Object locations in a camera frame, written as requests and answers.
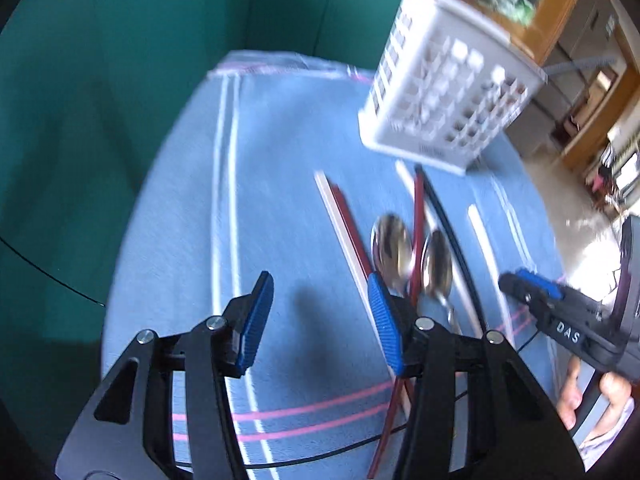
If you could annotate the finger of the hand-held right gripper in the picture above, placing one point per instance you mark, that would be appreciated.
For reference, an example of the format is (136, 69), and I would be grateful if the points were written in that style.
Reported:
(535, 282)

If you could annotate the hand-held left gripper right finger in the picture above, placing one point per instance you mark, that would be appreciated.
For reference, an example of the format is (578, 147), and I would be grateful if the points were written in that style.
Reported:
(384, 325)

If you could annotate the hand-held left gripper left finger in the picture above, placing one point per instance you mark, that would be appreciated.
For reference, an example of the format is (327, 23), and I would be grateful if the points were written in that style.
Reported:
(255, 320)

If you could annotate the white chopstick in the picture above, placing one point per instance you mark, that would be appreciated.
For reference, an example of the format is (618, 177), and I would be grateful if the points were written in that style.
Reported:
(405, 172)
(340, 225)
(482, 240)

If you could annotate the metal spoon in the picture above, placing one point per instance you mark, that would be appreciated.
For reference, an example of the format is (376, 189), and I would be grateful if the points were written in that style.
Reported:
(392, 250)
(437, 265)

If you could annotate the black chopstick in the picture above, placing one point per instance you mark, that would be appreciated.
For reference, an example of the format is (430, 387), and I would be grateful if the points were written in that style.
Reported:
(450, 240)

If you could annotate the dark red chopstick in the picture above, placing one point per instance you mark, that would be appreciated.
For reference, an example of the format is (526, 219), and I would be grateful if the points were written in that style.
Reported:
(350, 230)

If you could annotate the white plastic utensil basket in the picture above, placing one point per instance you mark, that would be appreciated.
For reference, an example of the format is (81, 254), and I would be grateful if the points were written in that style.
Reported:
(450, 35)

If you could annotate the person's right hand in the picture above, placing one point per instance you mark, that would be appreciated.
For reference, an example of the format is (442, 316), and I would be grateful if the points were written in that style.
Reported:
(567, 395)

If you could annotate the person's light purple clothing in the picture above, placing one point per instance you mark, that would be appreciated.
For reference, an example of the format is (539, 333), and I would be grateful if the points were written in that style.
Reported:
(610, 430)

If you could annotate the wooden chair with clothes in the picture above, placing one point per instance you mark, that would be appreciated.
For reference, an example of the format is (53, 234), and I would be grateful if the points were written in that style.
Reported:
(607, 175)

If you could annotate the blue striped tablecloth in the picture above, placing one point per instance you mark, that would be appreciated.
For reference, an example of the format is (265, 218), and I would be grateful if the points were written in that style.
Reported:
(290, 160)

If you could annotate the green base cabinets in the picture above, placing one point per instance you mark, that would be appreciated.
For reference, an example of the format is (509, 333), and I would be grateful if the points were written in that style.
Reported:
(100, 110)

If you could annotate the wood framed glass sliding door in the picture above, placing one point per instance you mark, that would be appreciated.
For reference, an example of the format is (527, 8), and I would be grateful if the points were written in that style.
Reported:
(550, 20)

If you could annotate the silver refrigerator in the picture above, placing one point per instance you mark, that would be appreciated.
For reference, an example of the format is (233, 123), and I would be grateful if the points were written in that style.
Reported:
(595, 20)

